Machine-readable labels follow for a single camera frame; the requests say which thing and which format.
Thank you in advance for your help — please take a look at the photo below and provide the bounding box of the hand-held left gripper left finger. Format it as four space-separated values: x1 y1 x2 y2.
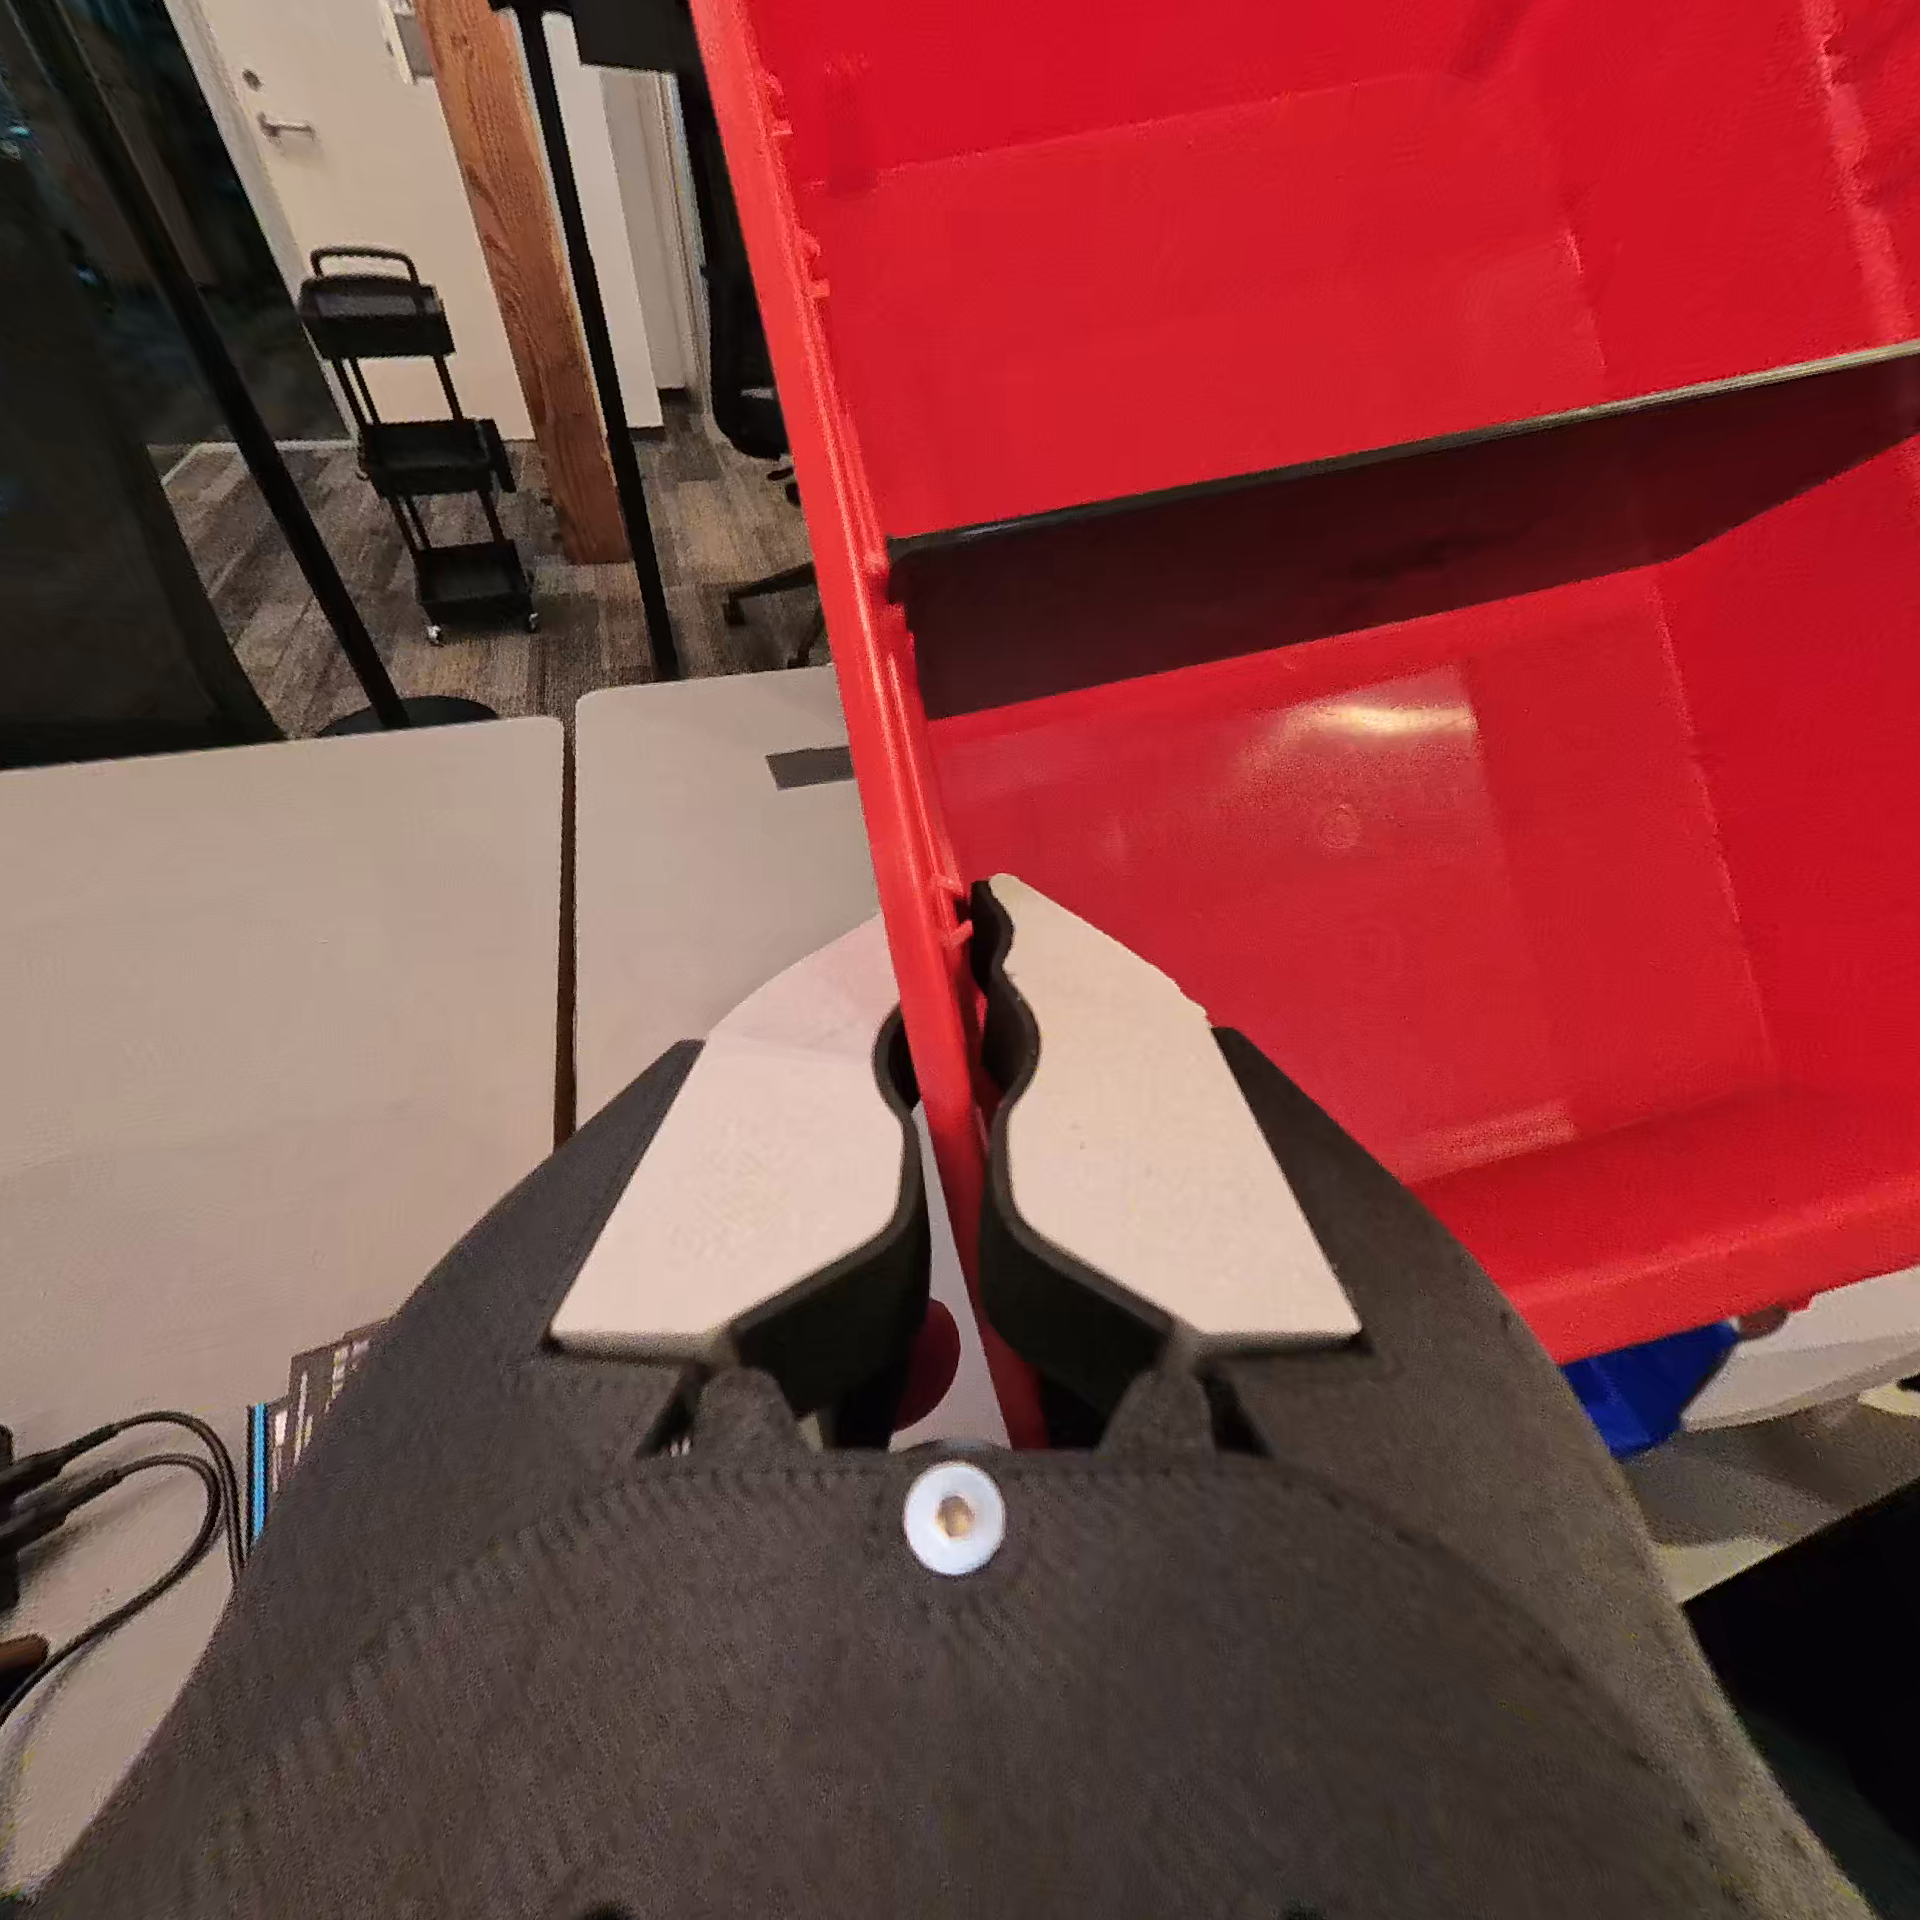
550 916 927 1417

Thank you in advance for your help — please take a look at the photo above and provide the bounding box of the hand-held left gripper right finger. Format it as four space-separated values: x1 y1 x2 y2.
968 878 1359 1431

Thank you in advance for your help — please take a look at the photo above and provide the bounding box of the red plastic bin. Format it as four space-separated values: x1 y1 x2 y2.
689 0 1920 1448

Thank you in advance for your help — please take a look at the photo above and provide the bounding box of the blue plastic bin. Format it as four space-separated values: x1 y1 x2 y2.
1561 1320 1747 1464

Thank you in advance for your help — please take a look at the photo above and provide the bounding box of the black bin divider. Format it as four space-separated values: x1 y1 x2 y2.
886 345 1920 724

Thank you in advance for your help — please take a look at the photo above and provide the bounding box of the black office chair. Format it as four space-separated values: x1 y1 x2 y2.
715 360 832 637

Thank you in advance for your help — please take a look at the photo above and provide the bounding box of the black utility cart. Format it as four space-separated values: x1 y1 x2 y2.
294 246 544 639

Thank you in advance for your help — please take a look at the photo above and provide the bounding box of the black camera battery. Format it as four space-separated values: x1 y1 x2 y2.
239 1313 398 1551

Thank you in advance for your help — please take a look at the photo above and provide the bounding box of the wooden post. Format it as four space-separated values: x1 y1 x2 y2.
419 0 640 568

